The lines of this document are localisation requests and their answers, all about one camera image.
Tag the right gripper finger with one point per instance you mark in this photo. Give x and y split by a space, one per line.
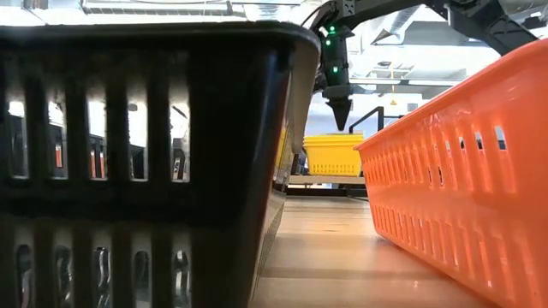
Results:
336 109
344 109

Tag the black slotted plastic basket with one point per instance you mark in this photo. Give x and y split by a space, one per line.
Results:
235 128

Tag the orange slotted plastic basket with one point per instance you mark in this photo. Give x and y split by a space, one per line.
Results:
462 192

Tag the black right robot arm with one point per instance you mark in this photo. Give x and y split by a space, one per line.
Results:
492 25

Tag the black metal shelf end frame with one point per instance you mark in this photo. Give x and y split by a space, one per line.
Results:
364 117

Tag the grey wall vent grille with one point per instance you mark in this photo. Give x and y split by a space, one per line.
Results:
412 107

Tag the long ceiling light rail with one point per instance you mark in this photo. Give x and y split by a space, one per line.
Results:
406 81

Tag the silver spiral ventilation duct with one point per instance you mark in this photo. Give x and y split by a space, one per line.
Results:
391 25

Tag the black aluminium rig frame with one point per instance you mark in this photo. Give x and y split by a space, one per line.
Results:
325 191

